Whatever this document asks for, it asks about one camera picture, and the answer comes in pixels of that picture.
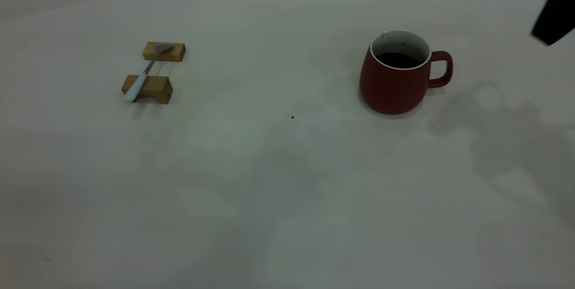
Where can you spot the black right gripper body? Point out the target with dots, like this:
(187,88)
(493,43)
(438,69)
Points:
(557,15)

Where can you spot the red ceramic coffee mug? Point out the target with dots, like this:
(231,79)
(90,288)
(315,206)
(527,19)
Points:
(391,89)

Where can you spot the plain rectangular wooden block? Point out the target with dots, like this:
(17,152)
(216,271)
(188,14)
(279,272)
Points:
(167,53)

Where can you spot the arched wooden block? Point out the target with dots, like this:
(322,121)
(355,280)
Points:
(155,86)

